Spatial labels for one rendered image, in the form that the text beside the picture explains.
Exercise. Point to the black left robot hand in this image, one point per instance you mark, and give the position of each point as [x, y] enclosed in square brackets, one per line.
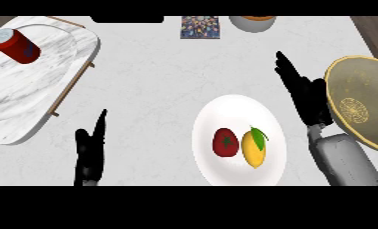
[90, 153]

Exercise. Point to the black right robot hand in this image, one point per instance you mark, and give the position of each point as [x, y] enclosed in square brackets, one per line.
[304, 96]

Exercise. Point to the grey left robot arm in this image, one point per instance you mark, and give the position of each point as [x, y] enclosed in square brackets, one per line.
[90, 183]

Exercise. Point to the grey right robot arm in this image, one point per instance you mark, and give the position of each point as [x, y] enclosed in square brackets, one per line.
[344, 161]

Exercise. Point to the gold patterned bowl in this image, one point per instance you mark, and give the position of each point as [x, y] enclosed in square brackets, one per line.
[354, 101]

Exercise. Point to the yellow lemon with green leaf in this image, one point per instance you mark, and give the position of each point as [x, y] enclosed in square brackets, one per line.
[254, 148]

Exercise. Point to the white oval plate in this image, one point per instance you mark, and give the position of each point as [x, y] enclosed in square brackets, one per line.
[239, 140]

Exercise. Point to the brown wooden board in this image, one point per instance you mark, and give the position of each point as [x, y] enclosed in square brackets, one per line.
[368, 33]

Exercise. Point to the grey pot with orange contents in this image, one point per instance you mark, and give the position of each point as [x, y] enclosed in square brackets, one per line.
[253, 24]

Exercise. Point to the white marble tray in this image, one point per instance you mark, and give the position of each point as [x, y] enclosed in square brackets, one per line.
[41, 76]

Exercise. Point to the colourful patterned box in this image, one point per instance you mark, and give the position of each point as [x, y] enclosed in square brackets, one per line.
[199, 27]

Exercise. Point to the red can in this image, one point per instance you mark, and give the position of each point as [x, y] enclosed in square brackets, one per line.
[19, 49]

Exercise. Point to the black flat appliance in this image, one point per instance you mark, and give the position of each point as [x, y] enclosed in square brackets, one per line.
[127, 19]

